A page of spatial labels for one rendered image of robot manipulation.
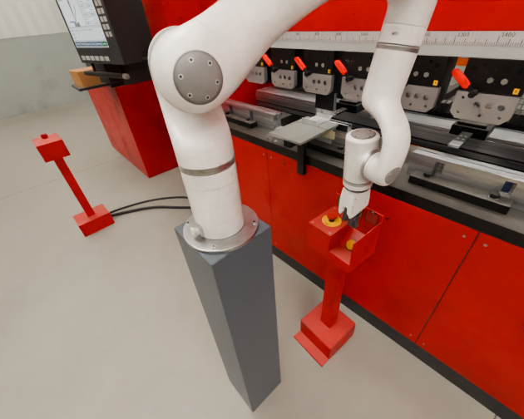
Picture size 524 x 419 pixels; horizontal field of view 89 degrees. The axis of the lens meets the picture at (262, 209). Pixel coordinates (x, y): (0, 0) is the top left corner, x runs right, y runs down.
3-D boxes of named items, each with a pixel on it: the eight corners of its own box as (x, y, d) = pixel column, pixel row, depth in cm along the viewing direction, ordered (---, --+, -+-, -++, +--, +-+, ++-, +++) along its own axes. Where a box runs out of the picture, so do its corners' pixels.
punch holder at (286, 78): (271, 86, 133) (269, 47, 123) (283, 81, 138) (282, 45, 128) (294, 89, 124) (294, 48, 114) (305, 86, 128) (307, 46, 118)
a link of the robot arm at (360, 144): (383, 178, 74) (358, 165, 81) (390, 134, 66) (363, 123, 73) (359, 189, 72) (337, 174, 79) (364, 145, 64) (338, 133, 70)
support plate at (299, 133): (269, 135, 116) (268, 132, 116) (307, 118, 130) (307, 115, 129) (299, 145, 105) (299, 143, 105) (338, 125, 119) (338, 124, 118)
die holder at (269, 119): (223, 115, 179) (220, 100, 174) (229, 112, 182) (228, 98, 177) (275, 131, 149) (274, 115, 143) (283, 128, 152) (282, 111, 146)
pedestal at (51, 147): (79, 226, 236) (21, 137, 185) (107, 213, 248) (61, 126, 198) (85, 237, 224) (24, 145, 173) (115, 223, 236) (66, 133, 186)
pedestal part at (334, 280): (320, 320, 138) (328, 248, 105) (328, 313, 141) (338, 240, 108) (328, 328, 134) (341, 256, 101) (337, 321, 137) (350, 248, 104)
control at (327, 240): (307, 244, 108) (308, 209, 97) (333, 226, 115) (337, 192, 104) (348, 273, 95) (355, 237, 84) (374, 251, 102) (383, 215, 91)
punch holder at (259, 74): (245, 81, 145) (242, 46, 135) (257, 78, 150) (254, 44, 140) (264, 84, 136) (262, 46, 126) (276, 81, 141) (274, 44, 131)
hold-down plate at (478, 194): (407, 182, 100) (409, 174, 98) (413, 176, 103) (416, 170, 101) (506, 215, 82) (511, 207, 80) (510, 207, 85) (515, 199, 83)
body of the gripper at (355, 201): (357, 170, 83) (353, 198, 90) (335, 184, 79) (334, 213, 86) (378, 179, 78) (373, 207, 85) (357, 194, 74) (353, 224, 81)
